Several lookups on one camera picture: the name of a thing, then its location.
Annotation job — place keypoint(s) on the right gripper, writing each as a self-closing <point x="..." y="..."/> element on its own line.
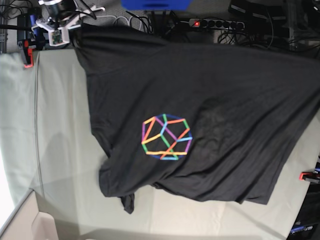
<point x="62" y="19"/>

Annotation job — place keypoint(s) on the dark grey t-shirt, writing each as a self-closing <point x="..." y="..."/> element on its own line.
<point x="208" y="122"/>

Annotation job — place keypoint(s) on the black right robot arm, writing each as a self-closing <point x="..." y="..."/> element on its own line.
<point x="58" y="10"/>

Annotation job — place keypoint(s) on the red black clamp left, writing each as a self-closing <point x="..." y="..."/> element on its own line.
<point x="29" y="40"/>

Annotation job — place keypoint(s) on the red black clamp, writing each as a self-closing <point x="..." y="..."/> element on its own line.
<point x="312" y="176"/>
<point x="29" y="40"/>

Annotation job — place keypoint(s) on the blue plastic box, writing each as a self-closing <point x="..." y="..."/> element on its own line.
<point x="155" y="5"/>

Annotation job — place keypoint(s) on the light green table cloth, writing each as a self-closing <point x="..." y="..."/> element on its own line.
<point x="46" y="145"/>

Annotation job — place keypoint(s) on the black power strip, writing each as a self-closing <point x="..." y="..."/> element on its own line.
<point x="216" y="24"/>

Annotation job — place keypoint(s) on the beige plastic bin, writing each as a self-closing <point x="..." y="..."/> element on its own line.
<point x="27" y="222"/>

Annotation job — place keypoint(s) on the red black clamp right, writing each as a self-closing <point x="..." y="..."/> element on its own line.
<point x="312" y="176"/>

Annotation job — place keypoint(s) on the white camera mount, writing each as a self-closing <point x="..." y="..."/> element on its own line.
<point x="61" y="36"/>

